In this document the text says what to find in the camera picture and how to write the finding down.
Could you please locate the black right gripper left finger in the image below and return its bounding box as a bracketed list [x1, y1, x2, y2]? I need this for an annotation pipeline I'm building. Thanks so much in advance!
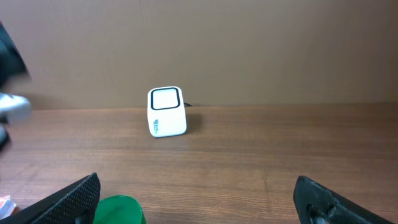
[1, 172, 101, 224]

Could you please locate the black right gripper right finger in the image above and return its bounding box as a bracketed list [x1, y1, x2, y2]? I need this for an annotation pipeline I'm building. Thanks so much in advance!
[293, 175, 393, 224]

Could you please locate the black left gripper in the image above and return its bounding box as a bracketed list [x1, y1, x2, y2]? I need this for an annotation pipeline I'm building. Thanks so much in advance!
[1, 23, 31, 89]

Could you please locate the green lid jar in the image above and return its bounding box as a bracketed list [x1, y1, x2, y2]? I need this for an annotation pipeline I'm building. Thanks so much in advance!
[93, 195, 147, 224]

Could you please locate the red tissue pack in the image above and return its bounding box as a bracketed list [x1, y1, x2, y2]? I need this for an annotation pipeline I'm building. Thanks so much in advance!
[0, 195, 17, 220]

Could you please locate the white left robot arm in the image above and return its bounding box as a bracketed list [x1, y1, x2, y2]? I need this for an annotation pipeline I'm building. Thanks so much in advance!
[1, 24, 31, 124]

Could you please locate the white barcode scanner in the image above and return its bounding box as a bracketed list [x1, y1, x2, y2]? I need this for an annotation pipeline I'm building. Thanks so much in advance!
[147, 86, 187, 138]

